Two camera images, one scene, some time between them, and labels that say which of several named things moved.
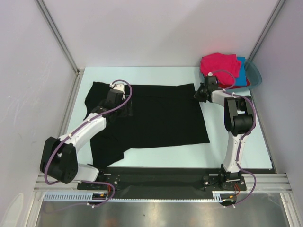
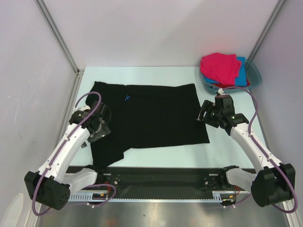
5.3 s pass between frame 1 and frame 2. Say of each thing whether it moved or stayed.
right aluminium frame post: stayed
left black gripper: moved
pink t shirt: stayed
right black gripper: moved
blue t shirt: stayed
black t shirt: stayed
